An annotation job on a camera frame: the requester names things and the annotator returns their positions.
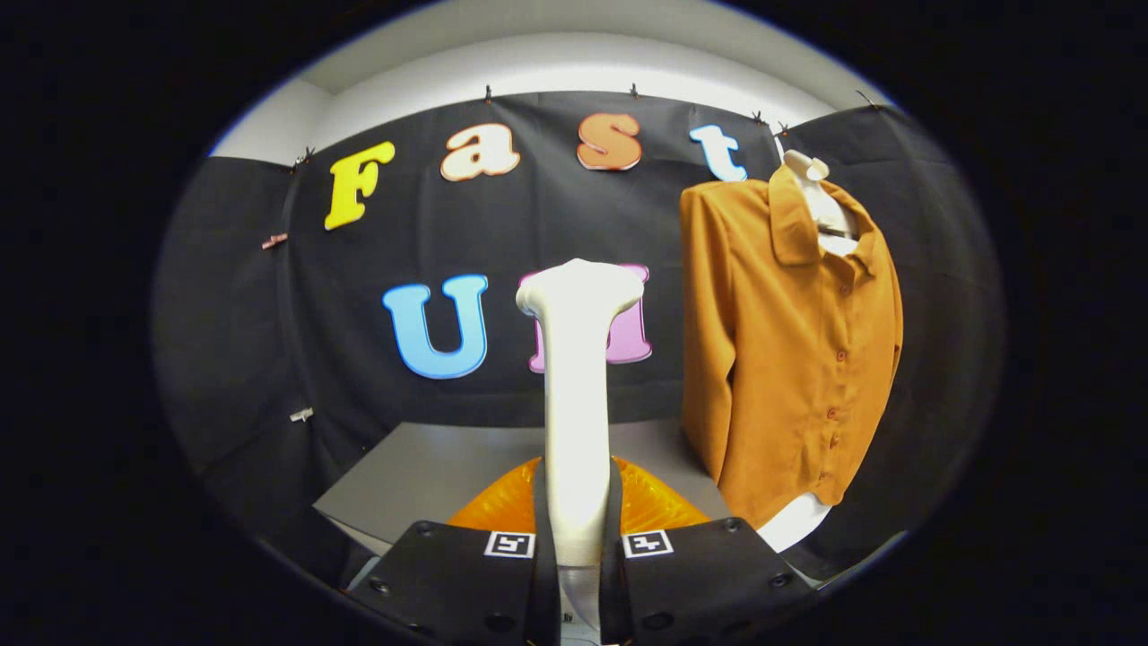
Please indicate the orange button-up shirt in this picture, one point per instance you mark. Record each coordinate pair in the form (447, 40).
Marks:
(771, 359)

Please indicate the white garment steamer head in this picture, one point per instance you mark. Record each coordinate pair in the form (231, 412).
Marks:
(577, 404)

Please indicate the white clothes hanger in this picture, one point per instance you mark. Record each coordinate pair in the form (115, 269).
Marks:
(821, 211)

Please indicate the row of black cloth clips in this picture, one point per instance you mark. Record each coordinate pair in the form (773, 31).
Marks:
(488, 92)

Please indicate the grey cabinet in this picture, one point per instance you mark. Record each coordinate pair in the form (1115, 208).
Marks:
(430, 475)

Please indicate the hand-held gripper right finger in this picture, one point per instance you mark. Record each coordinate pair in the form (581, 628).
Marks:
(613, 592)

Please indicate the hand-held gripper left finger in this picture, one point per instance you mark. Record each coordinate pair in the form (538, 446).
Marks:
(543, 592)

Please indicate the white steamer base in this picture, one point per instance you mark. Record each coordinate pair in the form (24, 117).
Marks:
(794, 525)

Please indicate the small white clip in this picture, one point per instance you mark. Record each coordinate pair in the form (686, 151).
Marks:
(301, 414)

